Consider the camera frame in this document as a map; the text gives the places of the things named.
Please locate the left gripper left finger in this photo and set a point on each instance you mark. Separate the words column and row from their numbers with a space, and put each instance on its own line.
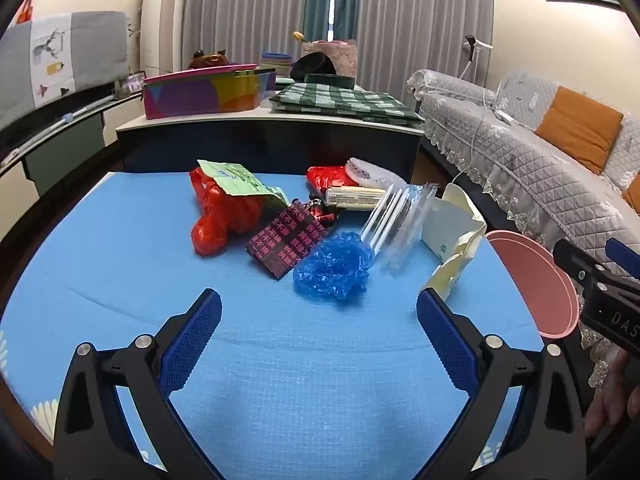
column 92, row 438

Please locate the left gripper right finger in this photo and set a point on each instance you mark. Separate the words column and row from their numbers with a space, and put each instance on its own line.
column 544, row 439

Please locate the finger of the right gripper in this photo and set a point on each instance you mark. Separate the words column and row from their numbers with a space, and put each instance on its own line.
column 623, row 256
column 578, row 265

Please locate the pink trash bin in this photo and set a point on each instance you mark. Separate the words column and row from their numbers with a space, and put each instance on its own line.
column 548, row 292

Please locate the white crushed paper carton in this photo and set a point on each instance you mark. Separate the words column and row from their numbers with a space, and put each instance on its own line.
column 452, row 231

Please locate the clear straw packet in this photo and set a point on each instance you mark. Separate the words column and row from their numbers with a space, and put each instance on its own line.
column 395, row 224

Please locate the white foam net sleeve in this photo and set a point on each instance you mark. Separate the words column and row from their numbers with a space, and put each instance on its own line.
column 369, row 175

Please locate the blue plastic bag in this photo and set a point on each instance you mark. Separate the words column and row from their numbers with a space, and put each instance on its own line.
column 338, row 267

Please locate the beige tissue pack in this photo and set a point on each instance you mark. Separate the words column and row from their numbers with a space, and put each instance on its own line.
column 353, row 197

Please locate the large red plastic bag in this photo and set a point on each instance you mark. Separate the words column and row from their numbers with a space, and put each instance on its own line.
column 223, row 214

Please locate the black red snack wrapper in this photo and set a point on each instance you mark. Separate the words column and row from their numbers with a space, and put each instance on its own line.
column 323, row 213

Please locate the green snack pouch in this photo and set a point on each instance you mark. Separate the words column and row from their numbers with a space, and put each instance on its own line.
column 236, row 180

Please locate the person right hand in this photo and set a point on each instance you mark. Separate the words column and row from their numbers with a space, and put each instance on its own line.
column 614, row 400

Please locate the orange cushion far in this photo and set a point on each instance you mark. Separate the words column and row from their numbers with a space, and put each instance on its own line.
column 632, row 194

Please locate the orange cushion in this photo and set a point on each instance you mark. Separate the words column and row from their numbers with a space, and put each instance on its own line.
column 632, row 194
column 581, row 127

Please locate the orange cushion near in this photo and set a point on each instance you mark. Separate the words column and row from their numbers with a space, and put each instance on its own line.
column 581, row 127

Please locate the grey quilted sofa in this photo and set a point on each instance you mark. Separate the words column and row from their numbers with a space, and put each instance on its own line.
column 490, row 136

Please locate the blue table mat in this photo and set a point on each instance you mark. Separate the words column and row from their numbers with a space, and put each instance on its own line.
column 289, row 386

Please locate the green checkered cloth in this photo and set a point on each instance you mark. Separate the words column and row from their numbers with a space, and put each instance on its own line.
column 322, row 99

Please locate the small red plastic bag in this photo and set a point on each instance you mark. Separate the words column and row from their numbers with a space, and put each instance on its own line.
column 321, row 178

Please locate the grey curtain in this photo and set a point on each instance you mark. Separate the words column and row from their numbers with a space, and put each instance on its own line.
column 395, row 37

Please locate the pink lace basket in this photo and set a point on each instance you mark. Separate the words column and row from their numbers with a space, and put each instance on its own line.
column 343, row 54

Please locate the dark cabinet with white top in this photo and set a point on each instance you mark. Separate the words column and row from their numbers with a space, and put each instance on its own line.
column 265, row 142

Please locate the black bag with green band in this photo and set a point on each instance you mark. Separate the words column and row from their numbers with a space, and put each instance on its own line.
column 317, row 68

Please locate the stacked plastic bowls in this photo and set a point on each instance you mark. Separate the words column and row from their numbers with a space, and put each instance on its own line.
column 280, row 62

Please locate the teal curtain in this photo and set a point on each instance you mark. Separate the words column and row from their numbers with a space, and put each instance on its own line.
column 330, row 19

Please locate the colourful storage box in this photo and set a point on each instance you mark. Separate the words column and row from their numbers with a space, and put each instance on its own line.
column 211, row 90

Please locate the grey covered television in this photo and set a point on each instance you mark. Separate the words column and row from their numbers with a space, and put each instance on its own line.
column 44, row 60

